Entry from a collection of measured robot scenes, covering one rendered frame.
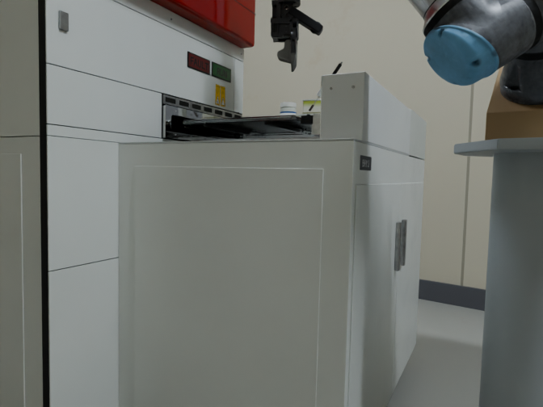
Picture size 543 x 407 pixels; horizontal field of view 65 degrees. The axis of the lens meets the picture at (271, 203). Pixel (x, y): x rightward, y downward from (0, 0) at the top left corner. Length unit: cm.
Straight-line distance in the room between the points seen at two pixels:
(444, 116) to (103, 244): 215
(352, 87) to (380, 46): 210
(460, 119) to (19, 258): 234
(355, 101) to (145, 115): 61
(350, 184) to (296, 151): 13
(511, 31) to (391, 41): 219
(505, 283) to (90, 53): 104
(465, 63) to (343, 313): 50
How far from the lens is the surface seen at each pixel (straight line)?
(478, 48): 80
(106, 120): 117
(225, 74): 160
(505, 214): 96
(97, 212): 115
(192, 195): 102
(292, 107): 189
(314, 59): 323
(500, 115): 97
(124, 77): 122
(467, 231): 275
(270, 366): 99
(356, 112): 92
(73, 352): 118
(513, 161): 95
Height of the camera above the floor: 75
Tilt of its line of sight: 4 degrees down
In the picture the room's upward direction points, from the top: 1 degrees clockwise
